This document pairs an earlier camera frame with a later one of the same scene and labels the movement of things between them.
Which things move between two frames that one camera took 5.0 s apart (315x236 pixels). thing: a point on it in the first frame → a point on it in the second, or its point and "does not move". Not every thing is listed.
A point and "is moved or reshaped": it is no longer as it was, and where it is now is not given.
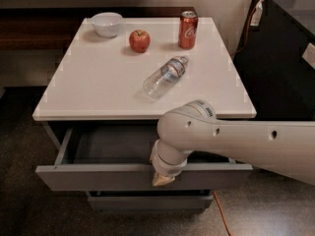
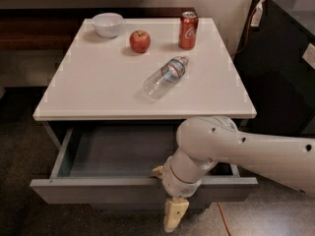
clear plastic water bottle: (160, 83) does not move
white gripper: (169, 168) → (177, 185)
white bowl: (106, 24) does not move
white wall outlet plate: (309, 55) does not move
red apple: (140, 40) does not move
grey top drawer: (117, 158) is moved or reshaped
